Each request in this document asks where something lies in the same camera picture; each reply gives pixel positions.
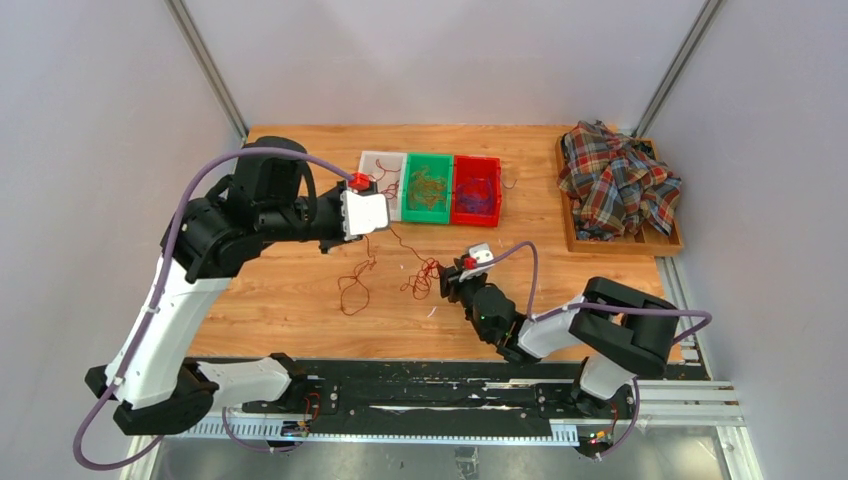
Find purple wire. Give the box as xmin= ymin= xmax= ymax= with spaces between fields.
xmin=453 ymin=170 xmax=519 ymax=217

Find brown orange wire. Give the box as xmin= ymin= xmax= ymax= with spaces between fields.
xmin=405 ymin=165 xmax=452 ymax=213

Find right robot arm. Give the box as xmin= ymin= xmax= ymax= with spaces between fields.
xmin=439 ymin=267 xmax=680 ymax=417

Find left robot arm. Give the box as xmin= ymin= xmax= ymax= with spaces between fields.
xmin=85 ymin=136 xmax=385 ymax=437

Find white plastic bin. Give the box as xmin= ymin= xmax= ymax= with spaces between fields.
xmin=358 ymin=151 xmax=408 ymax=223

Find red plastic bin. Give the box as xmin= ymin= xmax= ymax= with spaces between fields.
xmin=450 ymin=155 xmax=502 ymax=228

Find green plastic bin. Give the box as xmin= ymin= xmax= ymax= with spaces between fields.
xmin=401 ymin=153 xmax=454 ymax=225

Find plaid cloth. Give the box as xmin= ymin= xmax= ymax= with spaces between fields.
xmin=558 ymin=121 xmax=682 ymax=241

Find wooden tray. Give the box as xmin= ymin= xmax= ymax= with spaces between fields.
xmin=555 ymin=136 xmax=684 ymax=258

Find tangled red and purple cables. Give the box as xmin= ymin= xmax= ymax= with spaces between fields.
xmin=400 ymin=258 xmax=444 ymax=301

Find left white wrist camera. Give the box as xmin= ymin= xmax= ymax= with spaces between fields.
xmin=340 ymin=190 xmax=390 ymax=241

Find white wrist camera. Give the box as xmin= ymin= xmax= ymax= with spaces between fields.
xmin=461 ymin=243 xmax=494 ymax=271
xmin=340 ymin=190 xmax=390 ymax=241

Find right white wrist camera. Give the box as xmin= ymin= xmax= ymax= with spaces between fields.
xmin=461 ymin=243 xmax=494 ymax=271

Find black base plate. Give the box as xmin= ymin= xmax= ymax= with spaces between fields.
xmin=243 ymin=360 xmax=634 ymax=438

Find aluminium frame rail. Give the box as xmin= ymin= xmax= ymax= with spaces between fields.
xmin=122 ymin=361 xmax=763 ymax=479

